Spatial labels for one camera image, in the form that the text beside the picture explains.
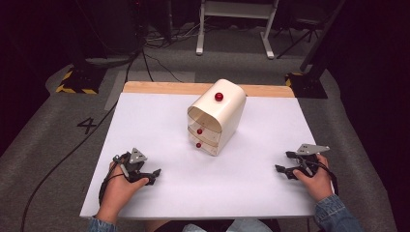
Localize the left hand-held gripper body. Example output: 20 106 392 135
112 147 149 184

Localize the cream drawer with red knob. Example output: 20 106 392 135
187 116 222 144
188 129 220 157

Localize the bundle of floor cables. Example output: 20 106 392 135
143 18 209 50

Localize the black stand with striped base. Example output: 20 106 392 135
55 0 108 96
284 0 348 100

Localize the person's right hand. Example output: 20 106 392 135
292 153 335 204

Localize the long black floor cable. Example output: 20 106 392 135
19 47 185 232

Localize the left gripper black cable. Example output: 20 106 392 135
98 154 128 207

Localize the cream drawer cabinet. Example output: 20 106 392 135
186 78 248 158

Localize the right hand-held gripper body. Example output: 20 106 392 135
294 143 331 177

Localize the white desk frame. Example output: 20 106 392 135
195 0 280 60

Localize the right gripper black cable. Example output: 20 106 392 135
313 159 339 196

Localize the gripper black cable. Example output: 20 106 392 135
313 159 339 196
98 154 128 207

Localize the white table cover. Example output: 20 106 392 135
79 92 319 220

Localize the wooden table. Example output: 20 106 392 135
123 80 296 99

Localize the person's left hand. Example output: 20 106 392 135
102 160 150 211

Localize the black tripod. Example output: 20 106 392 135
276 13 325 60

